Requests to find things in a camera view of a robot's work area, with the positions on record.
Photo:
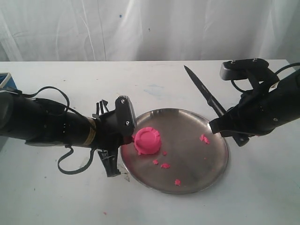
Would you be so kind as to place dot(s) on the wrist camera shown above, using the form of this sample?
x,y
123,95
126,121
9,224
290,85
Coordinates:
x,y
255,70
125,115

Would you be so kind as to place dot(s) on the round steel plate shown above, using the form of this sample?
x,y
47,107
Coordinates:
x,y
196,164

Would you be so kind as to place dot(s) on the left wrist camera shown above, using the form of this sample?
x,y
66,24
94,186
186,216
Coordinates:
x,y
125,115

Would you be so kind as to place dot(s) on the blue sand tray box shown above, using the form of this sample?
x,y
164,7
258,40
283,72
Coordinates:
x,y
6,82

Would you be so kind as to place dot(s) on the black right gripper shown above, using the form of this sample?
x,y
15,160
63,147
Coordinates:
x,y
258,113

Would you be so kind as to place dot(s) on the clear tape piece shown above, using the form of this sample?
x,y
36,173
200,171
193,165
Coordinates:
x,y
124,172
84,162

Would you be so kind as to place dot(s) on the pink sand crumb middle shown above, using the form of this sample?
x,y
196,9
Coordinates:
x,y
165,166

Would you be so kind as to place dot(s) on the pink sand crumb front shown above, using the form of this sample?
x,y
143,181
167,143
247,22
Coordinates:
x,y
177,182

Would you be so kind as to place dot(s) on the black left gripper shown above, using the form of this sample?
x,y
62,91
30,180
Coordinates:
x,y
109,137

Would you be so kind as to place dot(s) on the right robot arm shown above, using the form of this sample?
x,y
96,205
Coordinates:
x,y
294,79

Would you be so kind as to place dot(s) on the pink clay lump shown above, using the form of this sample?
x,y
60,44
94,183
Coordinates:
x,y
147,141

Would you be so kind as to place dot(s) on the clear tape piece right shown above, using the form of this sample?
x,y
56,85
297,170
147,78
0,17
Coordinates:
x,y
124,172

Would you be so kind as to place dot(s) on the white backdrop curtain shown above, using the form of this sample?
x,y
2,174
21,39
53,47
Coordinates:
x,y
125,30

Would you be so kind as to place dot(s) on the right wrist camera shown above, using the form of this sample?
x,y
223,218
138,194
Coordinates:
x,y
255,70

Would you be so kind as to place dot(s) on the pink sand crumb right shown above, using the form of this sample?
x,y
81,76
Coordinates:
x,y
204,139

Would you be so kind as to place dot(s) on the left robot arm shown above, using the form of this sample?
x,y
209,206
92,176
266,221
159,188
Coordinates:
x,y
44,122

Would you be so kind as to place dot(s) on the black knife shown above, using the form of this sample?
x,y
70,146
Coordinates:
x,y
211,100

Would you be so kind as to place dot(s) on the clear tape piece left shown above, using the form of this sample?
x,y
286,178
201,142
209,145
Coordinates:
x,y
84,162

